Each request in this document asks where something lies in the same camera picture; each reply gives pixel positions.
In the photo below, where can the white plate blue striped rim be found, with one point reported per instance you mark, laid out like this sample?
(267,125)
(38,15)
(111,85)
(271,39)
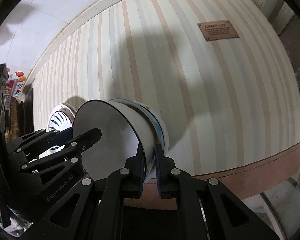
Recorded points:
(58,120)

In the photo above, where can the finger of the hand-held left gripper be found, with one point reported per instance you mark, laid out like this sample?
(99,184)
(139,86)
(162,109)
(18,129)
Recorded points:
(65,135)
(90,136)

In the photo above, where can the white bowl blue pattern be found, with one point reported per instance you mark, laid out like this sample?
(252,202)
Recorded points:
(159,131)

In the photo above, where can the white ceramic bowl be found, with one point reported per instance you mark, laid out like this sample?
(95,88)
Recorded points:
(110,130)
(143,108)

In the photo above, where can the black glass gas stove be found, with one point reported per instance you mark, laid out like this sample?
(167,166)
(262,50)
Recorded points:
(28,110)

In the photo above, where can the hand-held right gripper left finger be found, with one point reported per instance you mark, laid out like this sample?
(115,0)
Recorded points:
(133,180)

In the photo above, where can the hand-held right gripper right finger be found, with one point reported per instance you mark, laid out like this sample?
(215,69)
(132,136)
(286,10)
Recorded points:
(158,175)

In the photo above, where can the striped cat print tablecloth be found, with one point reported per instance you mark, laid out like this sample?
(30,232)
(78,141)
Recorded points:
(190,80)

